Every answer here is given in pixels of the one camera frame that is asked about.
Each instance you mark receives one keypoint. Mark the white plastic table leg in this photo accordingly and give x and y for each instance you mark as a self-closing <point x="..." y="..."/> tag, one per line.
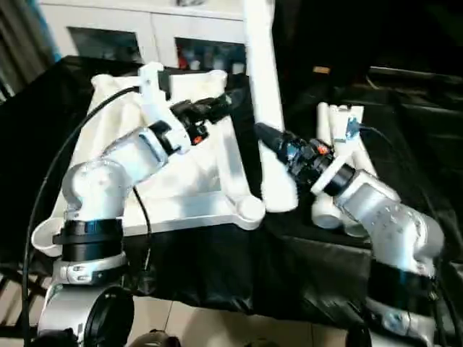
<point x="363" y="160"/>
<point x="327" y="213"/>
<point x="264" y="72"/>
<point x="356" y="229"/>

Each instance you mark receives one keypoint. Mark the white plastic table top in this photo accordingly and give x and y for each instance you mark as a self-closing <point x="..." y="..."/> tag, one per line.
<point x="202" y="213"/>

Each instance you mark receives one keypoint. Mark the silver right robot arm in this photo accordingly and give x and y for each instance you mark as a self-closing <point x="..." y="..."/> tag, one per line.
<point x="398" y="217"/>

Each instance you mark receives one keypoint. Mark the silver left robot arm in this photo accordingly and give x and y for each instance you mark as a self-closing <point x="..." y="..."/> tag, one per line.
<point x="108" y="162"/>

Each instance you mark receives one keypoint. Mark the small white jar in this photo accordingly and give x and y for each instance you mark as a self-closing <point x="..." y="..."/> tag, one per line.
<point x="217" y="64"/>
<point x="195" y="64"/>
<point x="237" y="68"/>

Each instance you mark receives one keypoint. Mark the small tan block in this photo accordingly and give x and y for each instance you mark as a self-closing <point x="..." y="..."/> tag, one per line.
<point x="321" y="69"/>

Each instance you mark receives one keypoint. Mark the white glass door cabinet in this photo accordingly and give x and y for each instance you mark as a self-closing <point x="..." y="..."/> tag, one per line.
<point x="144" y="21"/>

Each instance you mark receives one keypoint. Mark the black mat cover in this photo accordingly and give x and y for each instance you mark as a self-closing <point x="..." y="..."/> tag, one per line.
<point x="416" y="144"/>

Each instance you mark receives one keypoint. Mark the dark metal bar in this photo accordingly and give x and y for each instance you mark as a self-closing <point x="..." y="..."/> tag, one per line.
<point x="416" y="73"/>

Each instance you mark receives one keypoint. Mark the grey curtain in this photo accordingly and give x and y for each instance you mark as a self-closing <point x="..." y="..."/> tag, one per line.
<point x="18" y="43"/>

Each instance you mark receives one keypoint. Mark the dark robot waist part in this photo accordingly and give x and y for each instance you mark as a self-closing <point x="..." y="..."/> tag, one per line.
<point x="155" y="339"/>

